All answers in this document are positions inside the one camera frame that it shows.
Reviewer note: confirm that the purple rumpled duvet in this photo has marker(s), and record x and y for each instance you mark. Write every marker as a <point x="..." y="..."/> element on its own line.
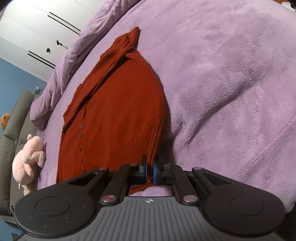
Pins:
<point x="104" y="19"/>

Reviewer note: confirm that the grey sofa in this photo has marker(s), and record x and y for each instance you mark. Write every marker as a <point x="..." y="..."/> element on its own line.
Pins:
<point x="12" y="141"/>

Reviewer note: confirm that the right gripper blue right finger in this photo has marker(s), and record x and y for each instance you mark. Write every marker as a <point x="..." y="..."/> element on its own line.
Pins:
<point x="174" y="176"/>

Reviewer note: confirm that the purple bed sheet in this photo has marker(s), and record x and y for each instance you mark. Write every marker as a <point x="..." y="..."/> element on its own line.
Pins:
<point x="228" y="72"/>

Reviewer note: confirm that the pink plush pig toy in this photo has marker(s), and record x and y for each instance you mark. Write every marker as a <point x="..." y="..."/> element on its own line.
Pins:
<point x="26" y="162"/>

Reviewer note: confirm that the white wardrobe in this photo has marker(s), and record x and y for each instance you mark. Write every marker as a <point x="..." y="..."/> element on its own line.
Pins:
<point x="36" y="34"/>

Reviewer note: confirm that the orange plush toy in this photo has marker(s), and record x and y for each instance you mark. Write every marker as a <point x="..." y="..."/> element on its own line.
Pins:
<point x="4" y="120"/>

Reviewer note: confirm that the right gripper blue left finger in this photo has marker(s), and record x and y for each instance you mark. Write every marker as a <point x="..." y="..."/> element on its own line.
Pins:
<point x="126" y="176"/>

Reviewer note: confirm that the red knit cardigan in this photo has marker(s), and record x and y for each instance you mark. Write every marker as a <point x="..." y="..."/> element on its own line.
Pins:
<point x="117" y="115"/>

